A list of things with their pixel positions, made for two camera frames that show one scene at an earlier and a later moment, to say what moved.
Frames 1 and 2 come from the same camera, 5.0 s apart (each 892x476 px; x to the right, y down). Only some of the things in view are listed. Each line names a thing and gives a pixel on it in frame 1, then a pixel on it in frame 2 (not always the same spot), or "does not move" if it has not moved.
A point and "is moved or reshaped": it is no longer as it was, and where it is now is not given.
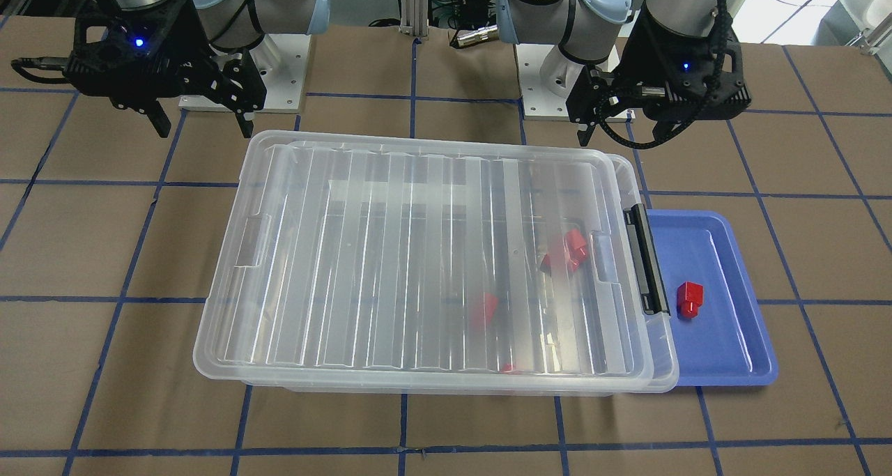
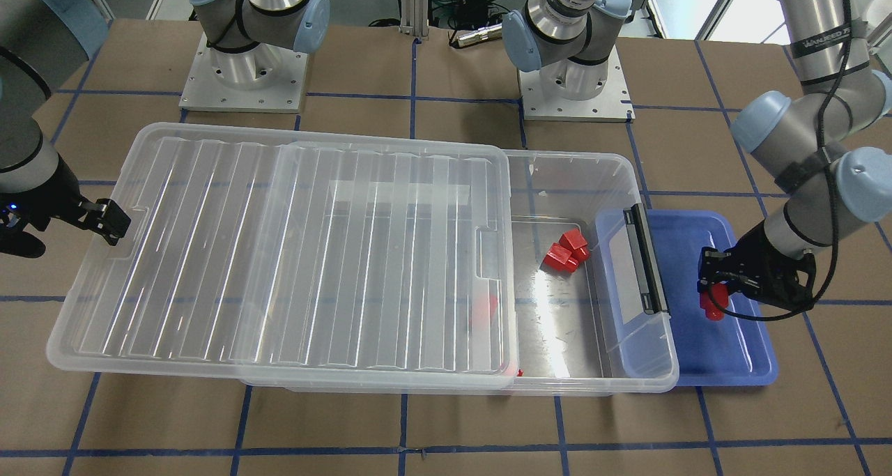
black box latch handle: x=647 y=261 does not move
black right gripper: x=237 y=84 -> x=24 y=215
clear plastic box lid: x=436 y=262 is moved or reshaped
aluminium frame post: x=414 y=4 does not move
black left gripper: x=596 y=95 -> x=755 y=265
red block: x=689 y=298 -> x=720 y=294
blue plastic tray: x=723 y=336 does not move
